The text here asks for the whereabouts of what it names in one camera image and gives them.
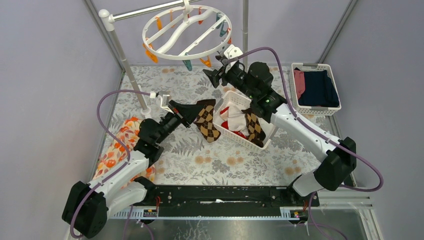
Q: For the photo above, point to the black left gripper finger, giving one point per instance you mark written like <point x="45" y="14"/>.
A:
<point x="191" y="111"/>
<point x="175" y="107"/>

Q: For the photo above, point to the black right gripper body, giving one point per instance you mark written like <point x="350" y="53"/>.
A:
<point x="234" y="76"/>

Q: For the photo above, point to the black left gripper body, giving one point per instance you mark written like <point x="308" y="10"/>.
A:
<point x="177" y="114"/>

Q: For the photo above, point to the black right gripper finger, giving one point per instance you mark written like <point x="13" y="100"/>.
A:
<point x="214" y="76"/>
<point x="222" y="59"/>

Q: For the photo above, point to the brown argyle sock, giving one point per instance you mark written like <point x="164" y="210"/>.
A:
<point x="256" y="133"/>
<point x="204" y="120"/>

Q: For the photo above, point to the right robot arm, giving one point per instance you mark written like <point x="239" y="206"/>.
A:
<point x="335" y="154"/>

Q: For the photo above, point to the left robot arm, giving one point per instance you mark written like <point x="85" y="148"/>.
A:
<point x="90" y="205"/>

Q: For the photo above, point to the orange clip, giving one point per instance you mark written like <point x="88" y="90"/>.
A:
<point x="206" y="61"/>
<point x="148" y="51"/>

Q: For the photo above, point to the teal front clip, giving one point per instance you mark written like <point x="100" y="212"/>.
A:
<point x="188" y="64"/>

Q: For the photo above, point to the orange front left clip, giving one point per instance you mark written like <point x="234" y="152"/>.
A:
<point x="148" y="51"/>

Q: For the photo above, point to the white round clip hanger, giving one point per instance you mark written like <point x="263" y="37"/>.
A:
<point x="187" y="32"/>

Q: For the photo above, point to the white perforated sock basket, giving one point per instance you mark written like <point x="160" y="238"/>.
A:
<point x="237" y="122"/>

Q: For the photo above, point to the red snowflake sock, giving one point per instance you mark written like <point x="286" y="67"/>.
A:
<point x="232" y="130"/>

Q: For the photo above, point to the floral grey tablecloth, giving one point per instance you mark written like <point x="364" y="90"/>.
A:
<point x="188" y="159"/>

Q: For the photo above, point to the floral orange cloth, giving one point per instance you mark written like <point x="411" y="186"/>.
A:
<point x="116" y="153"/>

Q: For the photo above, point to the pink garment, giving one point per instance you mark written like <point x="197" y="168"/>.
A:
<point x="299" y="80"/>

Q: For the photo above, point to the white basket with clothes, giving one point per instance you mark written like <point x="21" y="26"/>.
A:
<point x="312" y="110"/>

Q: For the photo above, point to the navy garment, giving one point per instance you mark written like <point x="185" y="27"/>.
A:
<point x="319" y="90"/>

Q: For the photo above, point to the grey horizontal rack bar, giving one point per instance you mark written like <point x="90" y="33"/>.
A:
<point x="151" y="9"/>

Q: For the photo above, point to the grey left rack pole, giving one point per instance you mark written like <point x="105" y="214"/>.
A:
<point x="110" y="28"/>

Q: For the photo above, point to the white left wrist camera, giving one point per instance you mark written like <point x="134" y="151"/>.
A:
<point x="163" y="98"/>

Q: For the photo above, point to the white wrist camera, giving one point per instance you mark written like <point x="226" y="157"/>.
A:
<point x="163" y="98"/>
<point x="232" y="52"/>

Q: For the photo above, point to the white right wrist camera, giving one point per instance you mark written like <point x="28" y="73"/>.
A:
<point x="232" y="52"/>

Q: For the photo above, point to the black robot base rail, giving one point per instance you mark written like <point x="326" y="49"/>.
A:
<point x="223" y="201"/>

